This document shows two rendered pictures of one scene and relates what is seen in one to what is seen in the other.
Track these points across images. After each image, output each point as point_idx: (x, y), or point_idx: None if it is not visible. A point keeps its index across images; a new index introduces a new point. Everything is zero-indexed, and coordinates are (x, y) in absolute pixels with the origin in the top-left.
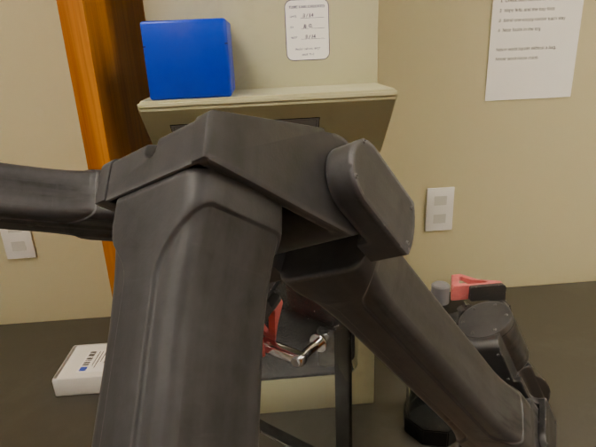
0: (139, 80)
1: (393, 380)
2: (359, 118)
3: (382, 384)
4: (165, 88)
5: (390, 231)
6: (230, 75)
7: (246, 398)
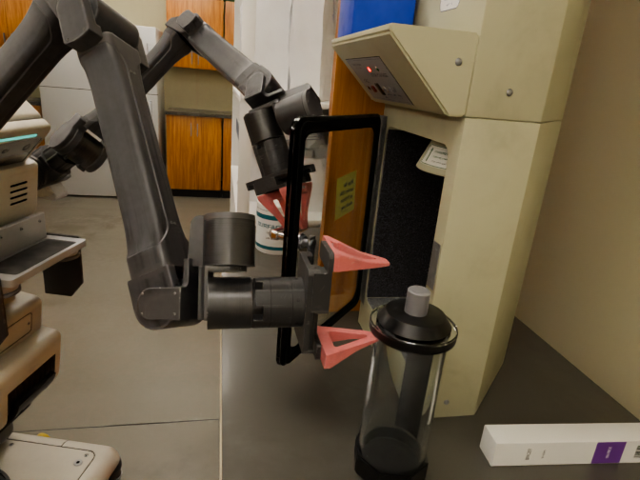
0: None
1: (460, 440)
2: (395, 59)
3: (448, 430)
4: (340, 30)
5: (61, 29)
6: (354, 18)
7: (16, 54)
